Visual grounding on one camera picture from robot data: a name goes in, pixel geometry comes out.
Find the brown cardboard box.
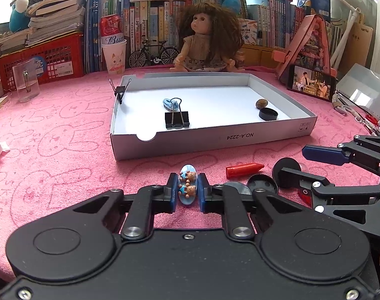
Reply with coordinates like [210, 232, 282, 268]
[240, 45, 292, 69]

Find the black smartphone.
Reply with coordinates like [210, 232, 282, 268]
[287, 64, 337, 102]

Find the large black binder clip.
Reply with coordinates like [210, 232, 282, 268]
[165, 97, 190, 129]

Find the small black cap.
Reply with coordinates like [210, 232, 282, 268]
[259, 107, 279, 121]

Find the red drink can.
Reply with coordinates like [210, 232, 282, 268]
[99, 14, 125, 46]

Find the black round lid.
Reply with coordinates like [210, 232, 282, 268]
[248, 174, 278, 194]

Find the white cardboard box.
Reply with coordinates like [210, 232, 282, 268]
[109, 73, 318, 161]

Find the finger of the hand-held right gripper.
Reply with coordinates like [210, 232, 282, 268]
[302, 134, 380, 175]
[280, 166, 380, 247]

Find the blue and white plush toy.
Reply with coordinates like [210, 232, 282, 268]
[9, 0, 31, 33]

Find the white folding stand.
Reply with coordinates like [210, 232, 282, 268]
[329, 0, 364, 69]

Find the white cat-print paper cup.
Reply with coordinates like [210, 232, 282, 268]
[101, 40, 127, 76]

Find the black round disc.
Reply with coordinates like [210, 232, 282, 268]
[272, 157, 301, 188]

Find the blue oval bear hair clip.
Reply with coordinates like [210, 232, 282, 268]
[178, 164, 198, 207]

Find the stack of lying books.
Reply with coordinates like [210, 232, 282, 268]
[0, 0, 87, 51]

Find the pink rabbit-print towel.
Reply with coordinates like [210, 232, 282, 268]
[0, 65, 380, 276]

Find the clear glass mug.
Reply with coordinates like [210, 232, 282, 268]
[12, 59, 40, 103]

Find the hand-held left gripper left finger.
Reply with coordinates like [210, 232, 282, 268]
[73, 172, 179, 242]

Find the white cable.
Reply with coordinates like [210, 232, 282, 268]
[332, 92, 380, 132]

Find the black miniature bicycle model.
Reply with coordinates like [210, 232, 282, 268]
[129, 39, 179, 69]

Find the row of upright books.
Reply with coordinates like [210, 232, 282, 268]
[85, 0, 318, 72]

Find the small black binder clip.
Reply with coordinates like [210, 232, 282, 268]
[109, 78, 132, 105]

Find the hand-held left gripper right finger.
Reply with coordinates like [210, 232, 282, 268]
[197, 172, 306, 242]

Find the thick black round cap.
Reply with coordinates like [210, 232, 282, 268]
[223, 181, 253, 196]

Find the large red plastic basket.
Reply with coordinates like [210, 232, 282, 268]
[0, 32, 86, 85]

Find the brown board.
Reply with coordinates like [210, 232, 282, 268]
[349, 22, 374, 69]

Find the clear plastic folder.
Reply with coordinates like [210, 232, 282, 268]
[335, 63, 380, 126]

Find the pink phone stand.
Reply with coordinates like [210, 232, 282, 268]
[272, 14, 339, 82]

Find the curly brown-haired doll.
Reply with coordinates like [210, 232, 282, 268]
[170, 1, 244, 73]

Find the red crayon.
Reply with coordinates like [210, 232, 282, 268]
[226, 162, 265, 178]
[298, 187, 312, 208]

